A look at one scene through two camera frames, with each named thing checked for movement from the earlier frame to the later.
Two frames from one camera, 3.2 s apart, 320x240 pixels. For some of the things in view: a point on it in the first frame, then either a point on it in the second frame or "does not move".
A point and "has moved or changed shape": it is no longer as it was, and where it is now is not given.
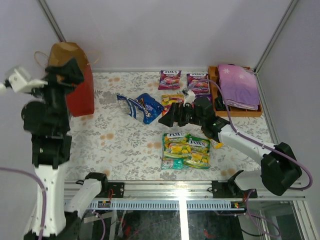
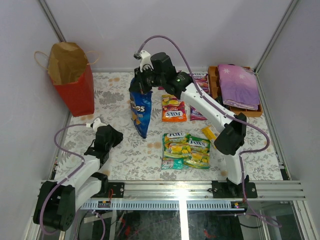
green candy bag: [200, 156] does not move
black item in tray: [219, 105] does not move
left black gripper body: [66, 75] -> [116, 136]
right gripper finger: [177, 110] -> [143, 80]
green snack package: [176, 147] does not move
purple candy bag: [200, 82] does not move
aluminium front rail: [164, 190] does not move
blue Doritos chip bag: [144, 106] has moved or changed shape
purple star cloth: [239, 86] does not move
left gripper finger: [70, 72] -> [116, 136]
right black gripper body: [190, 116] -> [157, 80]
